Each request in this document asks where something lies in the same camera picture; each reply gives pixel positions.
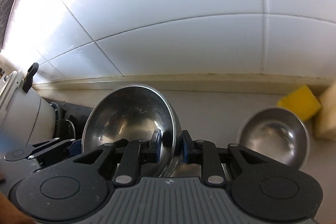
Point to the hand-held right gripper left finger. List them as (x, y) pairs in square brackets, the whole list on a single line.
[(157, 144)]

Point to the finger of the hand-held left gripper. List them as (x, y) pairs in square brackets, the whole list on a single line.
[(76, 147)]

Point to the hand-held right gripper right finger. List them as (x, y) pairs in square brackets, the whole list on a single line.
[(187, 146)]

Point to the stainless steel bowl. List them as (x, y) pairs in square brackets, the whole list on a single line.
[(126, 113), (273, 134)]

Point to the person's left forearm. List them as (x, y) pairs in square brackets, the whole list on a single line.
[(10, 209)]

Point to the black gas stove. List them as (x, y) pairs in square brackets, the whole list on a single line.
[(71, 119)]

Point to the aluminium pressure cooker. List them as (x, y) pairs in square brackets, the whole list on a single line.
[(23, 113)]

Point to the yellow sponge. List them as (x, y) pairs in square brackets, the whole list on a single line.
[(302, 103)]

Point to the wooden knife block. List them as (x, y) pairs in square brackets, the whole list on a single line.
[(326, 113)]

